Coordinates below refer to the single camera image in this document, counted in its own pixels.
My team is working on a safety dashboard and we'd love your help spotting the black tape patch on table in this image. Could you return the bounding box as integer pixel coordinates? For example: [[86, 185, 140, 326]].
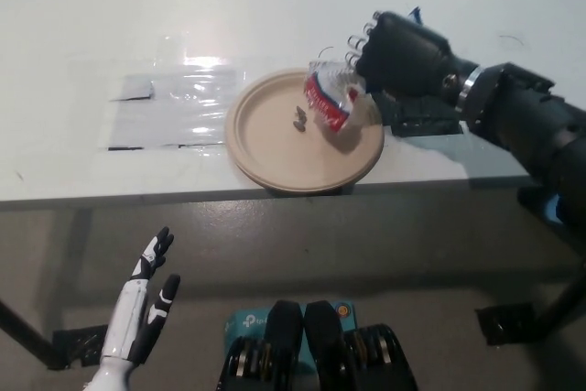
[[374, 91, 463, 138]]

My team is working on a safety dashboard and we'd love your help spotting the beige paper plate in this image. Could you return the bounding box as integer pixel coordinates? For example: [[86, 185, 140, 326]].
[[223, 69, 385, 194]]

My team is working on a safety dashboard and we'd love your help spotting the red white blue seed bag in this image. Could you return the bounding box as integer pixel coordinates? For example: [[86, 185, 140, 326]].
[[303, 60, 376, 134]]

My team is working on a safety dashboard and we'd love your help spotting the clear plastic sheet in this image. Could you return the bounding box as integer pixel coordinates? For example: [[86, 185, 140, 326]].
[[93, 59, 248, 154]]

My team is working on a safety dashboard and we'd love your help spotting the grey table leg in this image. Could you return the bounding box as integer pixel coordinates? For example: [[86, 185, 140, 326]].
[[66, 207, 95, 314]]

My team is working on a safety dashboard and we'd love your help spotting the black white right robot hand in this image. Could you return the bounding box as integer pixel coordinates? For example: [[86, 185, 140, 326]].
[[346, 9, 476, 107]]

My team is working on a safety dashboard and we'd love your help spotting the black and blue object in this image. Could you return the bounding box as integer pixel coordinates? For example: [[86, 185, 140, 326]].
[[516, 184, 569, 227]]

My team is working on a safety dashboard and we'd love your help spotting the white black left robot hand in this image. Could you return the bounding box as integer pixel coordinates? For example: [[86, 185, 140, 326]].
[[100, 225, 182, 368]]

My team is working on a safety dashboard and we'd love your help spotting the teal cardboard router box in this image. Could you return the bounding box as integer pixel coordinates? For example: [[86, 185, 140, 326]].
[[222, 301, 356, 367]]

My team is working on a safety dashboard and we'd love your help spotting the grey sunflower seeds pile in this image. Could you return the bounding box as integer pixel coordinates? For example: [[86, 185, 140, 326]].
[[291, 105, 309, 131]]

